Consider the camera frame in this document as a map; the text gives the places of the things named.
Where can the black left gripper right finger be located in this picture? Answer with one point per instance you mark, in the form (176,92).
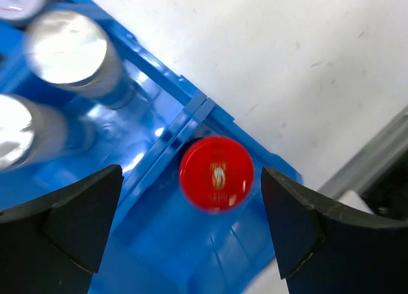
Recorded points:
(324,246)

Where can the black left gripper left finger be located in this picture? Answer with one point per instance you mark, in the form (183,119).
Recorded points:
(55,243)

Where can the red lid sauce jar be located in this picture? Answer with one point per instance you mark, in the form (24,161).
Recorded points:
(216,173)

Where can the silver lid blue bottle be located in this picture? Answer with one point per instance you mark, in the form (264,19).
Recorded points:
(72,52)

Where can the white lid sauce jar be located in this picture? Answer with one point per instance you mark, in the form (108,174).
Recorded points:
(20,10)

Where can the blue plastic divided bin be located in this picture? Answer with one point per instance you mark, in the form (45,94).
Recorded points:
(159,242)

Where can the aluminium table edge rail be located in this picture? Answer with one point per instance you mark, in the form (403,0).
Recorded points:
(372,161)

